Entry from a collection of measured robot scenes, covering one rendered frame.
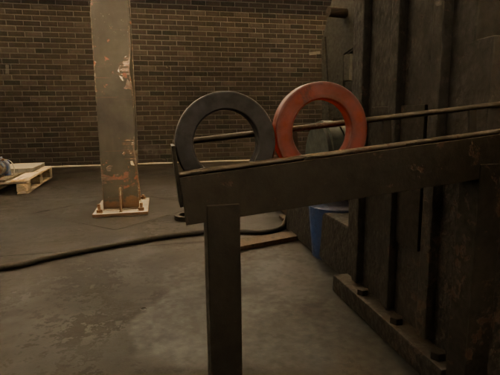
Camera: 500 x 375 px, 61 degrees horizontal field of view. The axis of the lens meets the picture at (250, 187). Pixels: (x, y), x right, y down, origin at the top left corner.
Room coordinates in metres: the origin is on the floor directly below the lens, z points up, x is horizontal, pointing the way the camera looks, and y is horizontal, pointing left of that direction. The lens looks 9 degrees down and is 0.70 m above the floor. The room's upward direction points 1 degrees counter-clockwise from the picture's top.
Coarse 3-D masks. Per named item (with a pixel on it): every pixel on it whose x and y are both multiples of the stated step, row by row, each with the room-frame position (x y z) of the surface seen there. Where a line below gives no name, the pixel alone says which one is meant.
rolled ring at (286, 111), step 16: (288, 96) 0.80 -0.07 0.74; (304, 96) 0.79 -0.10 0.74; (320, 96) 0.80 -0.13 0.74; (336, 96) 0.81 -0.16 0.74; (352, 96) 0.81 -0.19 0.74; (288, 112) 0.79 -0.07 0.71; (352, 112) 0.81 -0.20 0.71; (288, 128) 0.79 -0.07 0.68; (352, 128) 0.82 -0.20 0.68; (288, 144) 0.79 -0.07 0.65; (352, 144) 0.81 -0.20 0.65
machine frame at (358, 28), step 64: (384, 0) 1.43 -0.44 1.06; (448, 0) 1.10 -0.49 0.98; (384, 64) 1.42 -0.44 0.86; (448, 64) 1.10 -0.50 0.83; (448, 128) 1.09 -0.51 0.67; (448, 192) 1.08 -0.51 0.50; (384, 256) 1.31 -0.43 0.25; (448, 256) 1.06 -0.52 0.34; (384, 320) 1.25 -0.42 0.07; (448, 320) 1.05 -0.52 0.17
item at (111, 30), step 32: (96, 0) 3.13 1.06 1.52; (128, 0) 3.46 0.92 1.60; (96, 32) 3.12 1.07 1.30; (128, 32) 3.16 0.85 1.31; (96, 64) 3.11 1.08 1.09; (128, 64) 3.13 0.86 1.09; (96, 96) 3.11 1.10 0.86; (128, 96) 3.15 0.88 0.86; (128, 128) 3.15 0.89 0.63; (128, 160) 3.15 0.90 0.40; (128, 192) 3.15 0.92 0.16
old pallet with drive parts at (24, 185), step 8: (40, 168) 4.90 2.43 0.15; (48, 168) 5.01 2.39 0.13; (0, 176) 4.29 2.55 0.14; (8, 176) 4.22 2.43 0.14; (16, 176) 4.49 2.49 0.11; (24, 176) 4.20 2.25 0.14; (32, 176) 4.25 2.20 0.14; (40, 176) 4.58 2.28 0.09; (48, 176) 5.05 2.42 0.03; (0, 184) 3.97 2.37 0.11; (8, 184) 3.99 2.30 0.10; (16, 184) 4.02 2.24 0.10; (24, 184) 4.03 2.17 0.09; (32, 184) 4.51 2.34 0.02; (40, 184) 4.55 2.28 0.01; (24, 192) 4.02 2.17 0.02
